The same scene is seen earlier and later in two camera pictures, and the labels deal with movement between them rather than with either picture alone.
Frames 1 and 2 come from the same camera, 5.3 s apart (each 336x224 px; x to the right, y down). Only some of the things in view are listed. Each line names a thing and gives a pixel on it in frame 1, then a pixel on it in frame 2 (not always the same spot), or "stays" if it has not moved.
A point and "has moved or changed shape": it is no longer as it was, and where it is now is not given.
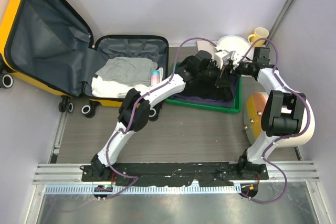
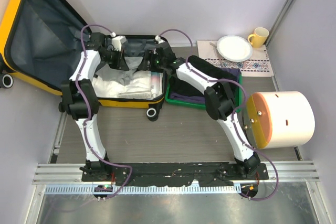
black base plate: (174, 174) stays
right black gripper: (235, 69) to (149, 55)
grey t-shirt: (130, 70) has moved or changed shape
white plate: (235, 43) stays
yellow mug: (260, 32) stays
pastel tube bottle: (155, 77) stays
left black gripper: (222, 80) to (121, 63)
